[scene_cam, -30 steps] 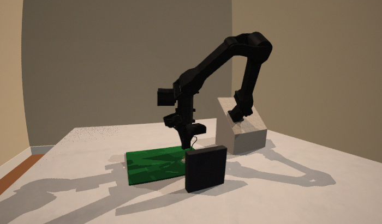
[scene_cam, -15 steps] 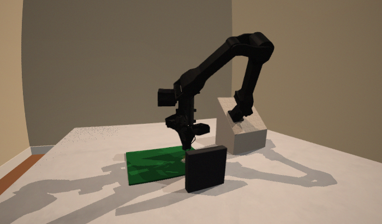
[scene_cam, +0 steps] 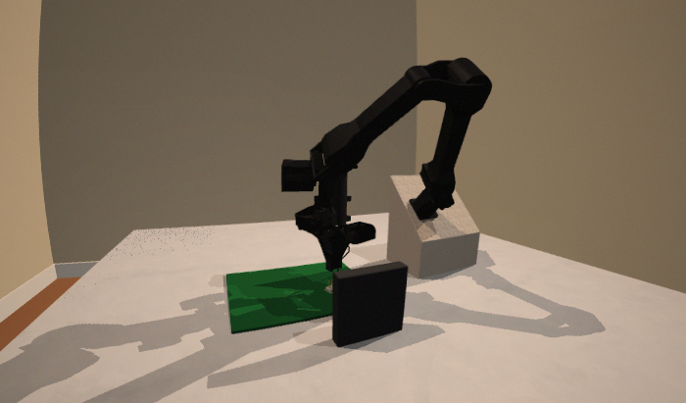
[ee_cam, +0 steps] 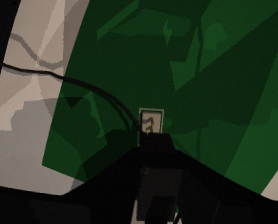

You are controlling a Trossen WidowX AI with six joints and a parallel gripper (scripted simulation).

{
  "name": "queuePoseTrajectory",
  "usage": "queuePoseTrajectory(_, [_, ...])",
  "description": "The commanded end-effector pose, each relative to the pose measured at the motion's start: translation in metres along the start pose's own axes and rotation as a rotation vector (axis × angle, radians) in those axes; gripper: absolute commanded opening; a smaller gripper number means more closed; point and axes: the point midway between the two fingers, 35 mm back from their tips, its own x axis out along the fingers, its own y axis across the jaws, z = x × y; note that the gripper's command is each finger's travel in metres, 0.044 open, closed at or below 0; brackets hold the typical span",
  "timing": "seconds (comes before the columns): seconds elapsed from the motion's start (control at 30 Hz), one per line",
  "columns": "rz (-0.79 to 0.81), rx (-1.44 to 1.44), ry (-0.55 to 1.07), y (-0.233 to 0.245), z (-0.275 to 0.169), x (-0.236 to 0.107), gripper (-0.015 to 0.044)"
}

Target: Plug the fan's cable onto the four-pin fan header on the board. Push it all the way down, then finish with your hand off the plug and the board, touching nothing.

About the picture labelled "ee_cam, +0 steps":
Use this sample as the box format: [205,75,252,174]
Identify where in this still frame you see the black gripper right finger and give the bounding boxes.
[176,151,278,224]

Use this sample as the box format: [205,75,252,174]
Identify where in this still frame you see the green circuit board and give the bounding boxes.
[42,0,278,194]

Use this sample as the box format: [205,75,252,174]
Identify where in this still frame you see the black plug with cable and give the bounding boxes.
[0,61,183,224]

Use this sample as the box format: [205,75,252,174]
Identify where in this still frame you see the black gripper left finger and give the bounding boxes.
[0,148,140,224]

